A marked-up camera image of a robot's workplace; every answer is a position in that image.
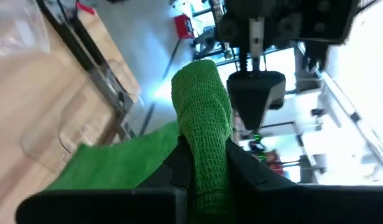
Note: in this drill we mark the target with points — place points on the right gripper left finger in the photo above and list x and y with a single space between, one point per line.
101 205

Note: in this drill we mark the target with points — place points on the light green bandage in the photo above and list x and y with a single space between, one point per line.
204 109

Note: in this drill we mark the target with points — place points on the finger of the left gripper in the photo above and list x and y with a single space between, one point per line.
252 96

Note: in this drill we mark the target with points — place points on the red and black battery box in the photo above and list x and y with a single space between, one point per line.
183 26

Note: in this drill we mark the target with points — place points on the black metal table frame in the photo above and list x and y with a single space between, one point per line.
82 53

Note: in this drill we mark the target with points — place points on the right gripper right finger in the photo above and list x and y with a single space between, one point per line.
303 205

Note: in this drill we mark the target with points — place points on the clear plastic bag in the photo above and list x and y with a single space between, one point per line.
17 25

